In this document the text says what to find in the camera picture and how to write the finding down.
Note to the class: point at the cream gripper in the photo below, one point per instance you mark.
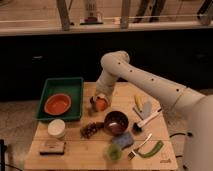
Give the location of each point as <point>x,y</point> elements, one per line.
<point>100,95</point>

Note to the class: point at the red apple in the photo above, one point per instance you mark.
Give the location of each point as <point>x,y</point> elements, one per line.
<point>101,105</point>

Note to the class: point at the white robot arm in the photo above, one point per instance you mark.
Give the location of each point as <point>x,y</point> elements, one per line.
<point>198,149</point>

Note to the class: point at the metal cup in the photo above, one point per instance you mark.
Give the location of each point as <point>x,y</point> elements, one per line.
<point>93,107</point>

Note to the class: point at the white paper cup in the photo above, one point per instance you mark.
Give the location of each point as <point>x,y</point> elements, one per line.
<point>56,128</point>

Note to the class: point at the green plastic cup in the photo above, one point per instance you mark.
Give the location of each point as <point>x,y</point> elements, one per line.
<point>113,152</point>

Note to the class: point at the green plastic tray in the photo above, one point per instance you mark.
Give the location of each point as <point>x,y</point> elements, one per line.
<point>71,86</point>

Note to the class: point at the dark purple bowl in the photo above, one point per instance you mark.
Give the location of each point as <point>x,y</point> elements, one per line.
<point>116,123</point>

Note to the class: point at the yellow banana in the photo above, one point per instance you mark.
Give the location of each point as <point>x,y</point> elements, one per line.
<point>138,103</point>

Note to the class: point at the bunch of dark grapes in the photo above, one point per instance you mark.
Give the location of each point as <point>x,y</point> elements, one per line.
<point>90,129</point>

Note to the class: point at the grey spatula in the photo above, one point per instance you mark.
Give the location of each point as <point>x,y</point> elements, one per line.
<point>145,112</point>

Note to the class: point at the wooden table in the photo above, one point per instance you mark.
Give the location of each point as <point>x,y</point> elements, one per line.
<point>90,154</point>

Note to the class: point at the orange bowl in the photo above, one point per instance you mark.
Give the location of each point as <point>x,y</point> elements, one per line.
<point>57,104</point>

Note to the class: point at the blue cloth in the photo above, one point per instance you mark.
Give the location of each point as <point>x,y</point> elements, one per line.
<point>125,140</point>

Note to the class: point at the silver fork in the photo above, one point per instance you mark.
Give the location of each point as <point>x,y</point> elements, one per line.
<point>133,152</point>

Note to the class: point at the green cucumber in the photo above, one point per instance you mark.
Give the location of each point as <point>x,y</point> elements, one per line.
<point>157,147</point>

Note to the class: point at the black tan sponge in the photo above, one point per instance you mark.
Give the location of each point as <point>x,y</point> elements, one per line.
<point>52,148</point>

